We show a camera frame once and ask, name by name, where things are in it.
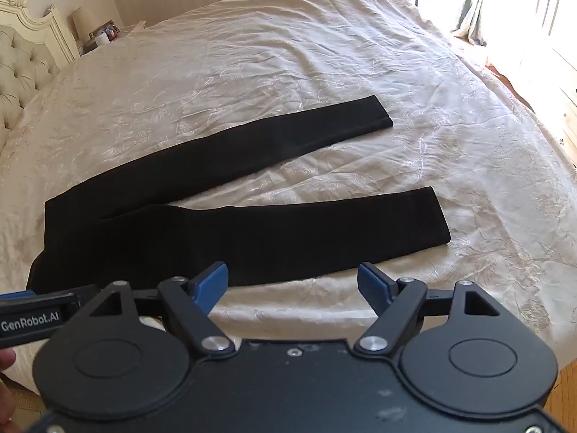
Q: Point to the black pants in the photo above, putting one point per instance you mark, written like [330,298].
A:
[189,230]

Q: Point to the beige embroidered bedspread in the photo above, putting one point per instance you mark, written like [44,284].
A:
[279,67]

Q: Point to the cream drawer cabinet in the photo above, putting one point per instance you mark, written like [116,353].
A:
[570,112]

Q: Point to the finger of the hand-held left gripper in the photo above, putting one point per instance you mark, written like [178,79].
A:
[88,297]

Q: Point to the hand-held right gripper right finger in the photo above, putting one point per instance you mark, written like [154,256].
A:
[372,283]

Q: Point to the cluttered nightstand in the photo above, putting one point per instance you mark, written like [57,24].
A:
[110,31]

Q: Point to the person's left hand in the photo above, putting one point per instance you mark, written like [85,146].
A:
[6,370]

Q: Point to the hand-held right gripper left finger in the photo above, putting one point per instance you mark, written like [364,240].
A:
[211,285]

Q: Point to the sheer light curtain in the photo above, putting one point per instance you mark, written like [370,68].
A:
[471,4]

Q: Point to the cream tufted headboard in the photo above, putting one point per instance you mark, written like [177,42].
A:
[27,67]

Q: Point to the cream table lamp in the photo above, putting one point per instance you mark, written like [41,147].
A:
[84,20]

